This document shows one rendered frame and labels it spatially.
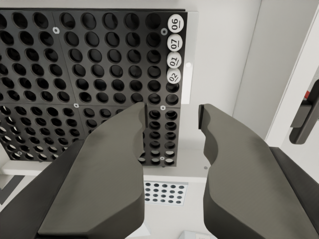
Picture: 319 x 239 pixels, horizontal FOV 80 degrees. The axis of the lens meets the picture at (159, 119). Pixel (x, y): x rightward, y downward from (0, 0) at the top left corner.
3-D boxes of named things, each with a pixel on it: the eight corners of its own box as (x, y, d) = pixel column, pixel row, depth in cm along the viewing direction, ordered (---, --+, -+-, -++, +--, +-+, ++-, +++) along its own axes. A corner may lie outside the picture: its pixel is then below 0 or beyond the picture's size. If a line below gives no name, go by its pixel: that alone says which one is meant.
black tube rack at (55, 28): (183, 6, 21) (187, 12, 15) (175, 136, 30) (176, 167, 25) (-17, 5, 21) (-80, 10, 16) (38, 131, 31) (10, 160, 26)
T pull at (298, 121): (329, 76, 18) (340, 81, 16) (296, 139, 22) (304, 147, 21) (289, 75, 18) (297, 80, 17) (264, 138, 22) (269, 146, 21)
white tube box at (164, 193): (187, 171, 46) (188, 185, 43) (182, 193, 50) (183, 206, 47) (135, 167, 46) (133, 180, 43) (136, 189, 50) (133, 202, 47)
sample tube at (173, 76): (181, 60, 21) (183, 76, 17) (174, 69, 21) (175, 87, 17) (172, 53, 20) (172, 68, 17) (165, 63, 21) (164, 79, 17)
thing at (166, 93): (187, 11, 16) (187, 12, 15) (176, 163, 25) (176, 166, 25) (164, 11, 16) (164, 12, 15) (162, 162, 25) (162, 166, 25)
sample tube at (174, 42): (180, 26, 19) (182, 35, 15) (179, 40, 20) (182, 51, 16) (168, 26, 19) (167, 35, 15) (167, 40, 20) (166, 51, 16)
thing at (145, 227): (142, 215, 57) (141, 220, 56) (151, 229, 61) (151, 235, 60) (103, 219, 59) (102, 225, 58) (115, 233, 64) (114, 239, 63)
